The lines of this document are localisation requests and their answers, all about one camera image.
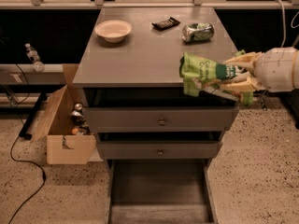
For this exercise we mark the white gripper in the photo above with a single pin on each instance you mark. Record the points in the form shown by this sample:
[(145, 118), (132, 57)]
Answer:
[(275, 69)]

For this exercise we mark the green rice chip bag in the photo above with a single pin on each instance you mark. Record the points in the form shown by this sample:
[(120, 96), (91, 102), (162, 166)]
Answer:
[(202, 74)]

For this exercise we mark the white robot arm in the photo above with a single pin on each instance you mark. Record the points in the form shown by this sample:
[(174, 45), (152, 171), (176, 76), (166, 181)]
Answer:
[(296, 67)]

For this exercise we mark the grey drawer cabinet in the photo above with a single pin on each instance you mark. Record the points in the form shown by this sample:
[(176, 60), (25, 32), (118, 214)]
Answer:
[(147, 58)]

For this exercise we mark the top grey drawer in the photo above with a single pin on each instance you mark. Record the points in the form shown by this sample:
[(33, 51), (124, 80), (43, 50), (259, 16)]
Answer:
[(133, 110)]

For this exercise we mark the grey drawer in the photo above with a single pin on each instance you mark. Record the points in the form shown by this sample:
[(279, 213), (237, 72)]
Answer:
[(160, 192), (162, 145), (133, 110)]

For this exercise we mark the middle grey drawer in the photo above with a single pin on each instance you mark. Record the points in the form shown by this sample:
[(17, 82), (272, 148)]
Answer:
[(162, 145)]

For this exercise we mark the bottom grey drawer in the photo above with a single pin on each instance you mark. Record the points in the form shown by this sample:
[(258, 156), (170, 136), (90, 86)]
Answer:
[(160, 192)]

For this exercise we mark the crushed green soda can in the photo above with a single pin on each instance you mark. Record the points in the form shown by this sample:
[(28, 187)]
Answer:
[(197, 32)]

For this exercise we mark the black chocolate bar wrapper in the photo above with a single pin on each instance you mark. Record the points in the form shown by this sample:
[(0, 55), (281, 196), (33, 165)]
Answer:
[(167, 24)]

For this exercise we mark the white bowl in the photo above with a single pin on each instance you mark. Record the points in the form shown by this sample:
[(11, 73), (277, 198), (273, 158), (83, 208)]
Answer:
[(113, 31)]

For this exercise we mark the items in cardboard box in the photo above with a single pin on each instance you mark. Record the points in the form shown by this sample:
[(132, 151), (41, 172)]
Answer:
[(80, 124)]

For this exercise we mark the cardboard box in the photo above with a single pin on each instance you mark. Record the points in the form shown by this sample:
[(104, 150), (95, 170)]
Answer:
[(63, 144)]

